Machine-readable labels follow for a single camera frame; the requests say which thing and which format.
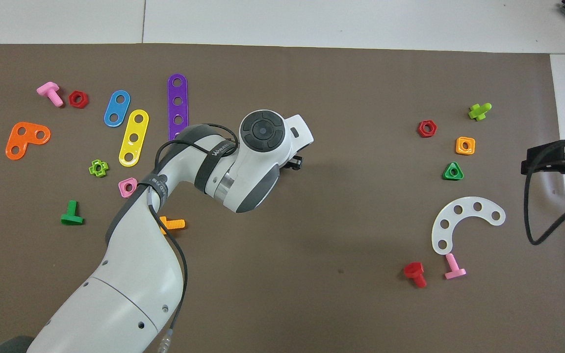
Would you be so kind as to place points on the lime cross nut left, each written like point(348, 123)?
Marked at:
point(478, 112)

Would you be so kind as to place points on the pink square nut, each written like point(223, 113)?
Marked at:
point(122, 191)

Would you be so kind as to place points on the yellow three-hole strip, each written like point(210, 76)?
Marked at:
point(135, 128)

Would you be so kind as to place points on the blue two-hole strip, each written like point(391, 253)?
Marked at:
point(117, 108)

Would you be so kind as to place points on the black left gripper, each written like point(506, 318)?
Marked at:
point(296, 162)

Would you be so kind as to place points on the green triangle nut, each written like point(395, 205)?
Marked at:
point(447, 175)

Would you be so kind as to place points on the brown table mat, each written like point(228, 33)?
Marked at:
point(341, 196)

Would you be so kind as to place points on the red plastic bolt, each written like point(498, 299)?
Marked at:
point(414, 271)

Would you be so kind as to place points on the lime green flower nut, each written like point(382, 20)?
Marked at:
point(92, 169)

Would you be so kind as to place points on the green plastic bolt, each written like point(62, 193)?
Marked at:
point(71, 215)

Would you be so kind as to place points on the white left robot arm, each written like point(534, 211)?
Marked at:
point(135, 274)

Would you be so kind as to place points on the orange plastic bolt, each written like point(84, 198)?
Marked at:
point(174, 224)

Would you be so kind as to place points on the purple four-hole strip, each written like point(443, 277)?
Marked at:
point(177, 93)

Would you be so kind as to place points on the orange square nut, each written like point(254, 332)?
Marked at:
point(459, 149)

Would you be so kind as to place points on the red hexagon nut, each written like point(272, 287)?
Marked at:
point(72, 100)
point(421, 132)

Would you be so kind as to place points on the pink plastic bolt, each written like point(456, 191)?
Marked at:
point(47, 89)
point(454, 268)

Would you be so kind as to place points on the orange heart-shaped plate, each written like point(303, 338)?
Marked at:
point(22, 139)

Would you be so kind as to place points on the white curved perforated plate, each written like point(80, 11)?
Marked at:
point(440, 235)

